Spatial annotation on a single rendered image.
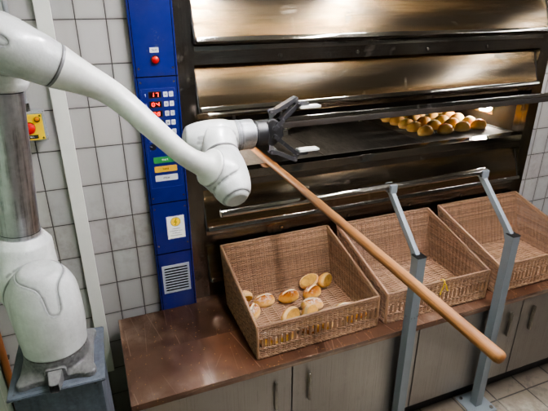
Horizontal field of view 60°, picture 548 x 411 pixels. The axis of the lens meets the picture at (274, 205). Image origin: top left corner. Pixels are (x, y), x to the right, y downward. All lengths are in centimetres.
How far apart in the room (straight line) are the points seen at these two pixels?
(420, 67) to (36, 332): 191
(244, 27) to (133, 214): 87
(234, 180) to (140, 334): 107
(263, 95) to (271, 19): 30
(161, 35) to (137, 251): 88
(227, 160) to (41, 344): 62
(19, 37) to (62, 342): 69
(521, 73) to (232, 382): 206
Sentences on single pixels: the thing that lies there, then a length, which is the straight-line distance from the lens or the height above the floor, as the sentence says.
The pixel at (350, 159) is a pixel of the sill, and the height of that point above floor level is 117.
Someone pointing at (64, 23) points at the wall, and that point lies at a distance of 185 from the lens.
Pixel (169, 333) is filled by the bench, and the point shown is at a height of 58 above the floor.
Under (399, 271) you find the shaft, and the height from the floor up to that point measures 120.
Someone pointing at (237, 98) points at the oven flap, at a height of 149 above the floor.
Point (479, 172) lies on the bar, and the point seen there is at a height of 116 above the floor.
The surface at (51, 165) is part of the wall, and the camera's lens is 194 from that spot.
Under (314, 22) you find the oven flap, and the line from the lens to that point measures 206.
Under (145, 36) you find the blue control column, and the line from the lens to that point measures 184.
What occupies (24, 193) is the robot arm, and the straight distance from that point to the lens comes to 134.
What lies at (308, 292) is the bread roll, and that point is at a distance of 219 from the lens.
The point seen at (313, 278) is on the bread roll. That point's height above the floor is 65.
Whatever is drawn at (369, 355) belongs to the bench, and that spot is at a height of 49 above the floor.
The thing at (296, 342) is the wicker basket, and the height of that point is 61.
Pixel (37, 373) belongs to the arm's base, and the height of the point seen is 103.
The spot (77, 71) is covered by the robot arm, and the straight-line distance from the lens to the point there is 115.
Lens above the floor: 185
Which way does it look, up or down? 23 degrees down
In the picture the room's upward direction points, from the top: straight up
